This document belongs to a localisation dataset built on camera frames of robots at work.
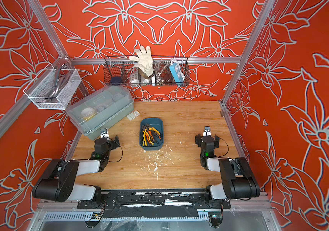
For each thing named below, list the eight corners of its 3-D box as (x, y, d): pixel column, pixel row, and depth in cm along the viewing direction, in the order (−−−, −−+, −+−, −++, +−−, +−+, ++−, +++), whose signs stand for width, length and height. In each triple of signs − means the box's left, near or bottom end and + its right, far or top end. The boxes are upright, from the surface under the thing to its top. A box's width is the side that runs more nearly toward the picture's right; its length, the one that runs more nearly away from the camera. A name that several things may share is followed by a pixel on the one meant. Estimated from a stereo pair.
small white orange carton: (130, 121, 110) (130, 119, 108) (127, 117, 112) (126, 115, 111) (140, 114, 114) (140, 113, 112) (137, 111, 116) (136, 109, 115)
